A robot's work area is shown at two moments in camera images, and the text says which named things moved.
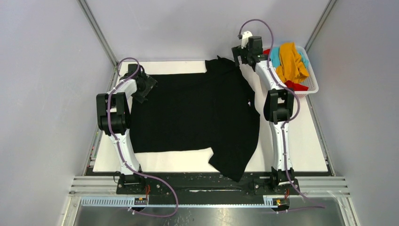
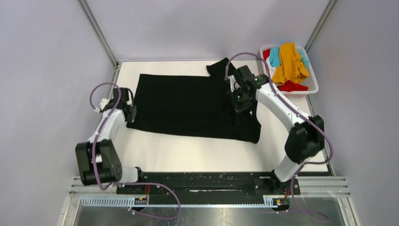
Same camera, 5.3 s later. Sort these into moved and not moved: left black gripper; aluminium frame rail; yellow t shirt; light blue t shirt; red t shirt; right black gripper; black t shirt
Moved: black t shirt; left black gripper; right black gripper
Not moved: red t shirt; yellow t shirt; light blue t shirt; aluminium frame rail
